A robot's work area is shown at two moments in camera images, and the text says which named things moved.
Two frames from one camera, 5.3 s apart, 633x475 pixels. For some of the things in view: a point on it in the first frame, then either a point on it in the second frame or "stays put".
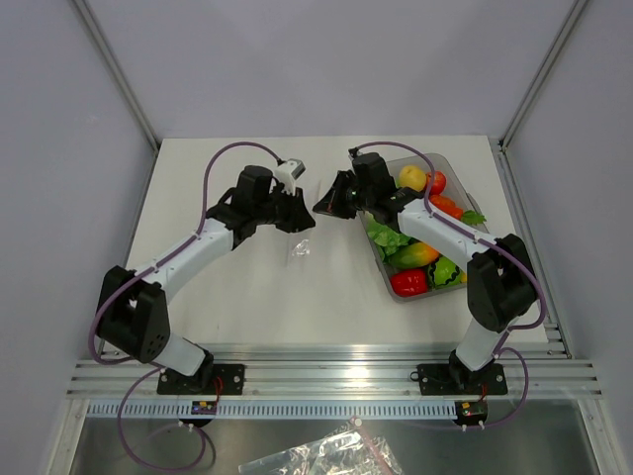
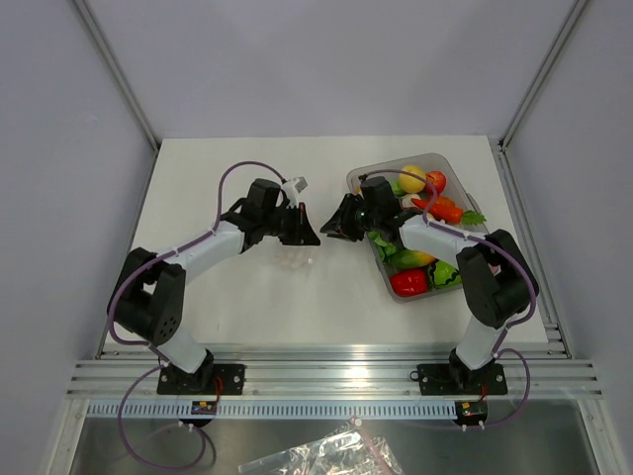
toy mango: [412, 254] stays put
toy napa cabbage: [386, 239] stays put
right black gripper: [332, 203] → [340, 223]
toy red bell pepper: [409, 283] stays put
